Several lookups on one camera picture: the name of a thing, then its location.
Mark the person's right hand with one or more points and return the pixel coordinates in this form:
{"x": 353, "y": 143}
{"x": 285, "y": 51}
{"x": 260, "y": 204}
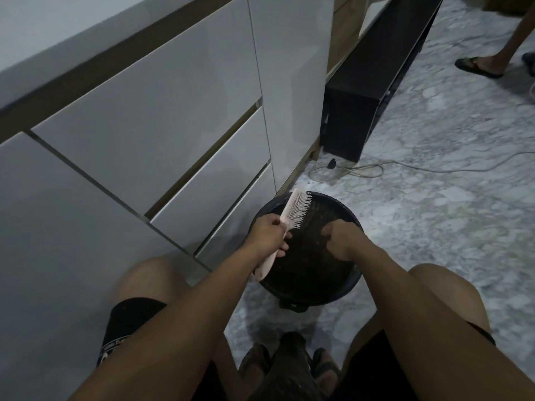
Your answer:
{"x": 345, "y": 242}

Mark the person's left hand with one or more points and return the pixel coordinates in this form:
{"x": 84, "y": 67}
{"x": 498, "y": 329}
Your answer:
{"x": 265, "y": 235}

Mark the pink hairbrush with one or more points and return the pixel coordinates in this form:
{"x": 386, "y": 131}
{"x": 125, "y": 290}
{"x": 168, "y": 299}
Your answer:
{"x": 296, "y": 208}

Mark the black mesh waste basket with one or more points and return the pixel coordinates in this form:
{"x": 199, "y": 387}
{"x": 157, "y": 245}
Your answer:
{"x": 309, "y": 296}

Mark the person's right forearm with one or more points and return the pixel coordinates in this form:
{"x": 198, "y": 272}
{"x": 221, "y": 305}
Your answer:
{"x": 439, "y": 329}

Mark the person's left forearm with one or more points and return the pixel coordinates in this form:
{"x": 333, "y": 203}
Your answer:
{"x": 167, "y": 334}

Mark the person's right leg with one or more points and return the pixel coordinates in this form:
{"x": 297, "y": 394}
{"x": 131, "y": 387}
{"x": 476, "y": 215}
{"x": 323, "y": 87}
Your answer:
{"x": 455, "y": 292}

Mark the person's leg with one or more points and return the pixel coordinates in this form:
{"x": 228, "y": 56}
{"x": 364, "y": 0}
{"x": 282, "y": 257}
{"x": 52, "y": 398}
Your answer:
{"x": 455, "y": 292}
{"x": 146, "y": 279}

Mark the person's black sandal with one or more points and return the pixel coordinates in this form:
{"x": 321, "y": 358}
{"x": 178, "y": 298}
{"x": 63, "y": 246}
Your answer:
{"x": 255, "y": 361}
{"x": 326, "y": 369}

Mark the person's left leg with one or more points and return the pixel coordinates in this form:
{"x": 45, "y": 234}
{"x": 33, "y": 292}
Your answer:
{"x": 146, "y": 279}

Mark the person's black shorts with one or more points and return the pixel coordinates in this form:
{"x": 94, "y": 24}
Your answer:
{"x": 125, "y": 321}

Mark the black plug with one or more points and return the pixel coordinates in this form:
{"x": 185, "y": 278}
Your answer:
{"x": 331, "y": 163}

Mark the white drawer cabinet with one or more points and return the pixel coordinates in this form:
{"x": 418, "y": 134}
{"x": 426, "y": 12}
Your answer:
{"x": 125, "y": 171}

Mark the black speaker box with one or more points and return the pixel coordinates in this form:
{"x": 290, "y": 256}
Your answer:
{"x": 368, "y": 79}

